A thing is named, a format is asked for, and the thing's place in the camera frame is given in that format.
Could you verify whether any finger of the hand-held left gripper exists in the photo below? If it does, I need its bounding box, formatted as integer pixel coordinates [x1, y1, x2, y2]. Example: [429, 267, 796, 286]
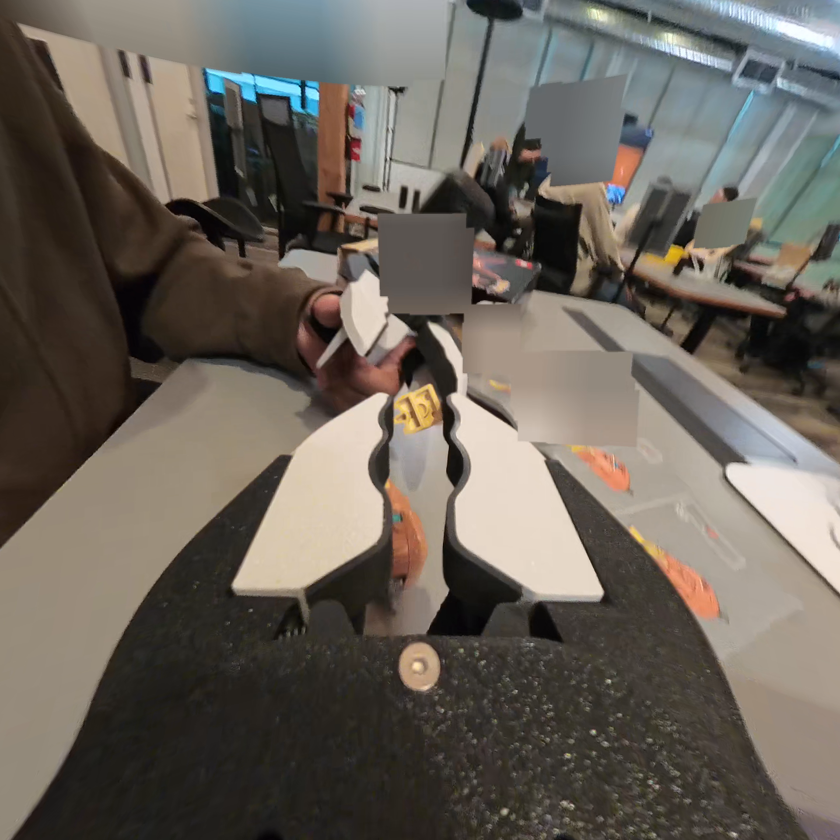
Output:
[402, 318, 469, 398]

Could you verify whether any brown toy brick ship model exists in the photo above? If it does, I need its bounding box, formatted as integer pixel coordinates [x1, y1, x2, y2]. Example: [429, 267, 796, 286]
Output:
[384, 481, 429, 588]

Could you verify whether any toy brick set box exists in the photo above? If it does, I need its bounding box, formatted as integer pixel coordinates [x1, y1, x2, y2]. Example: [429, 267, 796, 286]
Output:
[336, 238, 543, 306]

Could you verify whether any grey instruction booklet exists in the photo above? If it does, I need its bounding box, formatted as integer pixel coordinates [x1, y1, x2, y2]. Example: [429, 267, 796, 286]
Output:
[486, 377, 749, 624]

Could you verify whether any person's left forearm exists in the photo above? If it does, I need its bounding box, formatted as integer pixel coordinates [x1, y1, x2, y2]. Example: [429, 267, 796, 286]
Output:
[0, 20, 329, 549]

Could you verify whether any low black chair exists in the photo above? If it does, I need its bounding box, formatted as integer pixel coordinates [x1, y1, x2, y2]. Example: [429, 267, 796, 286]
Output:
[164, 197, 266, 258]

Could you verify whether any silver ceiling duct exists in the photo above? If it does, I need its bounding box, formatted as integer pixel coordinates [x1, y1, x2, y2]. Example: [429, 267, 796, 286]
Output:
[617, 0, 840, 73]

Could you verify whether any wooden pillar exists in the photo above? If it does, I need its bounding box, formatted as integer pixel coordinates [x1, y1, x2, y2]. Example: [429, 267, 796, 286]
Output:
[318, 82, 350, 206]

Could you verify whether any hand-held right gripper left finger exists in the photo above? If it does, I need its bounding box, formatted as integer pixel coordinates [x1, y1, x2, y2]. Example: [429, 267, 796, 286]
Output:
[231, 392, 393, 624]

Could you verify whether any grey computer monitor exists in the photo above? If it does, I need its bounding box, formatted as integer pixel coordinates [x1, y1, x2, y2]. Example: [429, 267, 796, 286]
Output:
[640, 178, 693, 253]

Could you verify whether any tall black office chair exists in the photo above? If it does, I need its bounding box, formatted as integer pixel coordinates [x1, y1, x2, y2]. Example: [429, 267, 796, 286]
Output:
[259, 92, 349, 257]

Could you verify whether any black chair backrest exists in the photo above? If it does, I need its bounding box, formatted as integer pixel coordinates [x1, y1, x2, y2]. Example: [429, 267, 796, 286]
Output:
[530, 196, 584, 293]

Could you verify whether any small tan toy brick piece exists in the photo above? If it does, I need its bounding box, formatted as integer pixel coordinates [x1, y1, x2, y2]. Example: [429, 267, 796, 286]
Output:
[392, 387, 448, 435]

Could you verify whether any person's left hand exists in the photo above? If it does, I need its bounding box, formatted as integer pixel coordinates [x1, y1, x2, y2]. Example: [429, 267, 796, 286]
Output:
[297, 289, 421, 416]

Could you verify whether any brown-edged office table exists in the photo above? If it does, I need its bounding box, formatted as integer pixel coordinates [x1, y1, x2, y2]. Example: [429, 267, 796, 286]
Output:
[620, 246, 788, 355]

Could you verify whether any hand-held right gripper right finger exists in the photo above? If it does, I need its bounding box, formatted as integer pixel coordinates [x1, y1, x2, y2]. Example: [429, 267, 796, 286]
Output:
[443, 392, 605, 627]

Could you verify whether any black floor lamp pole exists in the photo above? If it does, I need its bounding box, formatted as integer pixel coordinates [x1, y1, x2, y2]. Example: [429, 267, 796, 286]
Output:
[465, 0, 526, 175]

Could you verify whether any white stand base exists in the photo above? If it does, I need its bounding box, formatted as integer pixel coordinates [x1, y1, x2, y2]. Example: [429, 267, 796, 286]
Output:
[725, 461, 840, 597]

